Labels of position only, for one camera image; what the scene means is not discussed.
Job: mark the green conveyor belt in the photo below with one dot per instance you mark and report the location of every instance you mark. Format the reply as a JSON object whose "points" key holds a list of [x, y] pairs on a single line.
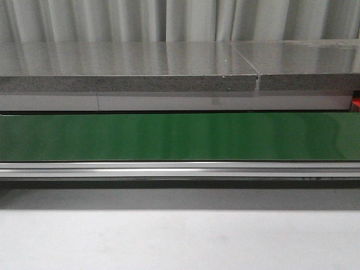
{"points": [[174, 137]]}

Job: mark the grey stone slab left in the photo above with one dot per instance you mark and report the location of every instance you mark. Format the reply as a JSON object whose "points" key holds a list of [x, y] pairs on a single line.
{"points": [[124, 67]]}

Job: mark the grey stone slab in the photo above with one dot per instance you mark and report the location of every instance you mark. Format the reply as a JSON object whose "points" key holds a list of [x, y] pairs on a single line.
{"points": [[124, 67], [306, 65]]}

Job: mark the white panel behind conveyor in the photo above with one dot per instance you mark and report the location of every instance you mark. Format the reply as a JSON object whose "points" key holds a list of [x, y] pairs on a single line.
{"points": [[160, 103]]}

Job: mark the grey stone slab right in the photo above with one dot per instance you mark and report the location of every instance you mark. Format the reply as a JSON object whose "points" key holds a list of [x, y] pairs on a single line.
{"points": [[306, 65]]}

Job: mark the red object at right edge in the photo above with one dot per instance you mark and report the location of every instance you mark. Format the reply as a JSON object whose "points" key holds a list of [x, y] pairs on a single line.
{"points": [[355, 106]]}

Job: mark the grey pleated curtain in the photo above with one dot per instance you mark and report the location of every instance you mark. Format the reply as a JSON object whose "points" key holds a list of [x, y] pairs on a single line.
{"points": [[170, 21]]}

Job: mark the aluminium conveyor side rail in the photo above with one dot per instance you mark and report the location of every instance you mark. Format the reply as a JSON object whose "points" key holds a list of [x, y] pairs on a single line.
{"points": [[182, 169]]}

